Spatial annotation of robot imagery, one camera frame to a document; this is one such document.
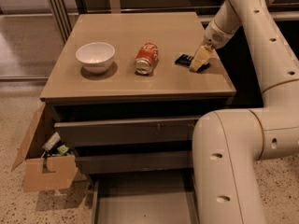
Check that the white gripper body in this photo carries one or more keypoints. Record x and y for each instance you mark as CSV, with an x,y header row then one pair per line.
x,y
214,34

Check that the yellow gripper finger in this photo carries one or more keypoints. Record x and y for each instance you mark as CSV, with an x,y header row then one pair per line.
x,y
201,56

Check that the dark blue snack bar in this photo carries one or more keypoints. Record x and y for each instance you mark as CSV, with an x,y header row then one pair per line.
x,y
185,60

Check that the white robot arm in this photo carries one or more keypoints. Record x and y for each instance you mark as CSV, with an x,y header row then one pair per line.
x,y
226,143

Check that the top grey drawer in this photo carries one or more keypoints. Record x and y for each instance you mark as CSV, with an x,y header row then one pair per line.
x,y
125,131

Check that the grey drawer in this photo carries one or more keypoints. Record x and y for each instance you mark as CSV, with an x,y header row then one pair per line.
x,y
139,162
125,131
156,197

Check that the grey drawer cabinet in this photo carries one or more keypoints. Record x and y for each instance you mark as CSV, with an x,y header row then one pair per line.
x,y
170,91

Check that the middle grey drawer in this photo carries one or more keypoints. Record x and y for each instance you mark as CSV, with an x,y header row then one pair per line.
x,y
139,162

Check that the bottom grey drawer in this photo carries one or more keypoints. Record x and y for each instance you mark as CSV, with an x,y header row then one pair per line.
x,y
156,197

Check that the red soda can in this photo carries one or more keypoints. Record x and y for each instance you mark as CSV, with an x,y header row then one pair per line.
x,y
146,59

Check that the white bowl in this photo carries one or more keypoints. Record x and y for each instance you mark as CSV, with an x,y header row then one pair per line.
x,y
96,57

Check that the white packet in box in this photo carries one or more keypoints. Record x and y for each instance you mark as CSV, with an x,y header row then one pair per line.
x,y
52,142

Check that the green packet in box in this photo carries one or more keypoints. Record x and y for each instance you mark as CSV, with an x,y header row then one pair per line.
x,y
62,150

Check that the brown cardboard box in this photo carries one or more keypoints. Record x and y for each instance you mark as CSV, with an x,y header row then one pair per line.
x,y
43,173

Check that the metal railing frame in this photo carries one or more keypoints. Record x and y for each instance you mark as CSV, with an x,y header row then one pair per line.
x,y
155,0

